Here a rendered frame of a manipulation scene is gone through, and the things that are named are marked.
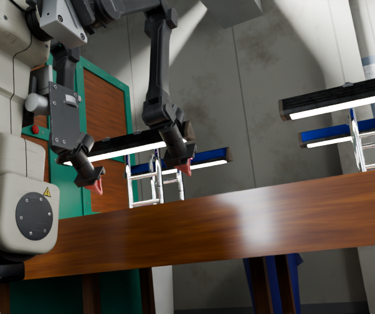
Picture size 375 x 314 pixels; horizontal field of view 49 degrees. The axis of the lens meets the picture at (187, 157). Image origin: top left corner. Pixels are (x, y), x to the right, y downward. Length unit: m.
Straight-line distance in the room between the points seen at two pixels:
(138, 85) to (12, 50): 3.59
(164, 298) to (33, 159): 2.78
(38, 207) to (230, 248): 0.53
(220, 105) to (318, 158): 1.06
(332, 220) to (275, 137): 2.72
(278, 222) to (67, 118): 0.61
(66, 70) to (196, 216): 0.74
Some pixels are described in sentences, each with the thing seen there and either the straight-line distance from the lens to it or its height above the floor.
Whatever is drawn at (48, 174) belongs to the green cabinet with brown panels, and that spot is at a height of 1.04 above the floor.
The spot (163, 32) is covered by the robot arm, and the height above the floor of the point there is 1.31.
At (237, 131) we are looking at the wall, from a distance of 3.94.
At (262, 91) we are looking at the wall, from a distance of 3.97.
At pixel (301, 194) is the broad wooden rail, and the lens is 1.16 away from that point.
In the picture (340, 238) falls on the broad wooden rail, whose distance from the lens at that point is 1.15.
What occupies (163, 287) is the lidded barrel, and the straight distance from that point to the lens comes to 3.62.
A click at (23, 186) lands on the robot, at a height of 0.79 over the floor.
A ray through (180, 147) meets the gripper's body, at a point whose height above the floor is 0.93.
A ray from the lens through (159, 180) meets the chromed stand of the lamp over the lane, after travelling 1.82.
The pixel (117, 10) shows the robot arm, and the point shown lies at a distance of 1.14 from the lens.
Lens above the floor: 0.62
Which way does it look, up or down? 12 degrees up
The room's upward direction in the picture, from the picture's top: 6 degrees counter-clockwise
